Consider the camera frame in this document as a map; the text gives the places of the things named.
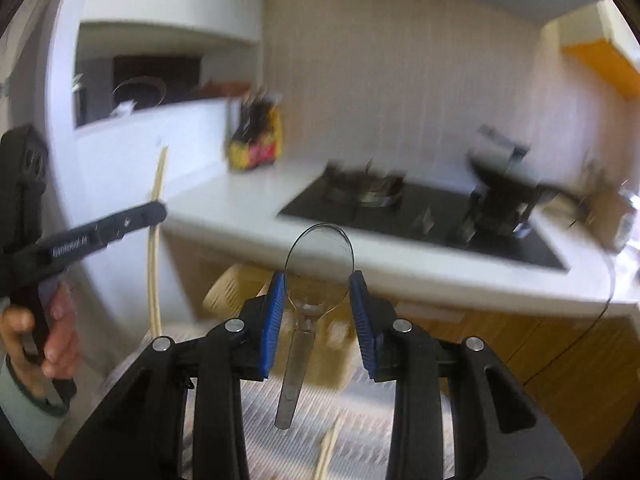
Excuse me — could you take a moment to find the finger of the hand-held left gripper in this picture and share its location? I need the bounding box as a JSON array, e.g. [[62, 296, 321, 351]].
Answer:
[[95, 200, 168, 248]]

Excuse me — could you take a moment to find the black wok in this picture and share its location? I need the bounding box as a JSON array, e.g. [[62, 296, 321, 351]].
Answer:
[[467, 152, 592, 202]]

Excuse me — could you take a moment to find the sauce bottle red label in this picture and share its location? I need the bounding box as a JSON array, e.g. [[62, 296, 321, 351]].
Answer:
[[250, 94, 284, 167]]

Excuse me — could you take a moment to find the yellow plastic utensil basket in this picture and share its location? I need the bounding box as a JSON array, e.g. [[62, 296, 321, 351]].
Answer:
[[201, 264, 362, 391]]

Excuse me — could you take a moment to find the wooden chopstick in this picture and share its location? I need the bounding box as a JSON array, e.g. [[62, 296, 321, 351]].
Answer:
[[311, 414, 346, 480], [146, 146, 169, 339]]

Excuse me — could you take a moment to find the black power cable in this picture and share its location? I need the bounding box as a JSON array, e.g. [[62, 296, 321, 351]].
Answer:
[[575, 247, 617, 353]]

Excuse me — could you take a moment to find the wooden base cabinet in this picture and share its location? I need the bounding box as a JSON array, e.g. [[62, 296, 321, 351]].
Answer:
[[165, 232, 640, 463]]

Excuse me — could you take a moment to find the clear plastic spoon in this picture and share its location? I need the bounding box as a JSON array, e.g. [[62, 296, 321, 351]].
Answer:
[[275, 223, 355, 430]]

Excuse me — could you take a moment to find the metal pot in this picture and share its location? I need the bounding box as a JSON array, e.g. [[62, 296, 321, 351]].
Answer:
[[112, 76, 167, 110]]

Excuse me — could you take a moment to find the orange wall cabinet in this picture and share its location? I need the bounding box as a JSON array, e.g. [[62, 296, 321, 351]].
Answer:
[[562, 39, 640, 107]]

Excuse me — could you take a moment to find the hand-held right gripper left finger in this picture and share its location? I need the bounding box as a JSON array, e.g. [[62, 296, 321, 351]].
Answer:
[[52, 271, 287, 480]]

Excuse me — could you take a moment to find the striped woven mat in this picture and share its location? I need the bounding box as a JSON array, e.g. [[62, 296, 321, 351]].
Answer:
[[102, 324, 473, 480]]

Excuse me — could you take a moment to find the black gas stove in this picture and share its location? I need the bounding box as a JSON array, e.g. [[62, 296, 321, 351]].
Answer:
[[277, 160, 569, 272]]

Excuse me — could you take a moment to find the person's left hand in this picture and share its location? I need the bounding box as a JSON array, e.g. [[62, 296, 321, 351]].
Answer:
[[0, 285, 82, 401]]

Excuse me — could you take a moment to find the sauce bottle yellow label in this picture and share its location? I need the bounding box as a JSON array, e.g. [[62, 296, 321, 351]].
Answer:
[[227, 100, 263, 173]]

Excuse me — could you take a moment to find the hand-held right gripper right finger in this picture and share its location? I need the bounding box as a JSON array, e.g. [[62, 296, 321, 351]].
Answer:
[[349, 271, 583, 480]]

